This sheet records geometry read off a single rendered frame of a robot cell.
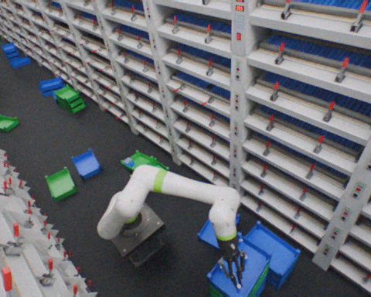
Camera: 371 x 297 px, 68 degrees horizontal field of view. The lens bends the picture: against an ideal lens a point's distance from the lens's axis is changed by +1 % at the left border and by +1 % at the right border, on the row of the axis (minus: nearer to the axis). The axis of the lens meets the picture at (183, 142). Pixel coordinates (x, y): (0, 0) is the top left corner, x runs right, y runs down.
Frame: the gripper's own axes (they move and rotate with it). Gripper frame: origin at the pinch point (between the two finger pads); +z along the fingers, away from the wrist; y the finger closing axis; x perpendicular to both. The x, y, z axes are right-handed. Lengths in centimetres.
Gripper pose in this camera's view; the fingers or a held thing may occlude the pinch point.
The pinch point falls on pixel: (236, 280)
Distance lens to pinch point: 141.3
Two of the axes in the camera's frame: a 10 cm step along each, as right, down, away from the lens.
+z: 2.4, 9.2, 3.1
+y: 9.4, -3.0, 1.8
